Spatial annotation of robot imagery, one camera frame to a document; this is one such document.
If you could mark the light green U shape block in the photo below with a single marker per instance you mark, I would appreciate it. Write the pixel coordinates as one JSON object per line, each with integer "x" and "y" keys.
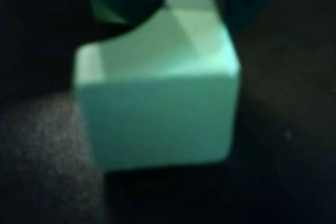
{"x": 157, "y": 116}

